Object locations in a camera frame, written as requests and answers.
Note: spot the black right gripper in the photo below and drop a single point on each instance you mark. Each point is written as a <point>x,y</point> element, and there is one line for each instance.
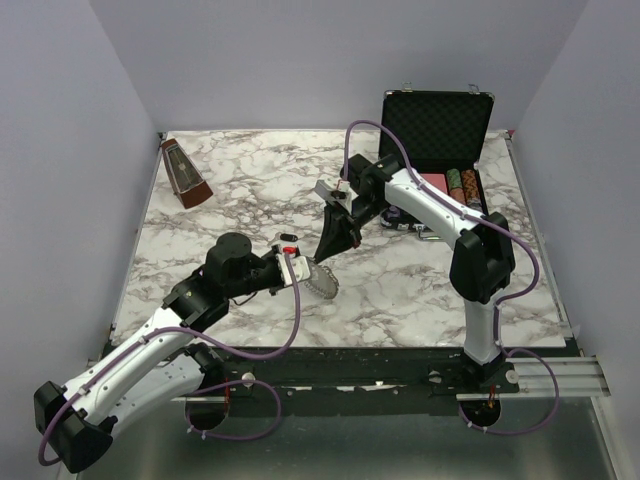
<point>339,232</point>

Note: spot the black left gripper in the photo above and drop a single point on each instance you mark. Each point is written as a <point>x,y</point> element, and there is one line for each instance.
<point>272,255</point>

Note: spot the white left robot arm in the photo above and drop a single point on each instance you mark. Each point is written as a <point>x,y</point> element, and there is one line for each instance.
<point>168,356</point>

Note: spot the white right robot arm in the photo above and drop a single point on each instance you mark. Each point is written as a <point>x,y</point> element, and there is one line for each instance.
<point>483,257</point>

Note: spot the brown wooden metronome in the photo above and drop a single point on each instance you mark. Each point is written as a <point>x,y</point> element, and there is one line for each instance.
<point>186,180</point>

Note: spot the pink playing card deck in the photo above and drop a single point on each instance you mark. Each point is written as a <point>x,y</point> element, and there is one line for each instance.
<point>432,181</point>

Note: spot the black poker chip case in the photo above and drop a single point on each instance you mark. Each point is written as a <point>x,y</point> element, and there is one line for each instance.
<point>443,133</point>

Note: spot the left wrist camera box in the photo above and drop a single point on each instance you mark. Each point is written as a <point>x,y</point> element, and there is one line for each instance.
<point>292,264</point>

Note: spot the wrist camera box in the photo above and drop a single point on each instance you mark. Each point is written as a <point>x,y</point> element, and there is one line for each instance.
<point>338,194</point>
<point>292,264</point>

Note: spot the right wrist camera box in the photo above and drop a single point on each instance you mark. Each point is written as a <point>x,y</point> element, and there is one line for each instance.
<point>338,194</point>

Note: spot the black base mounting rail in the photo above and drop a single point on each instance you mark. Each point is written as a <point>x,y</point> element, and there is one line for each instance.
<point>316,382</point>

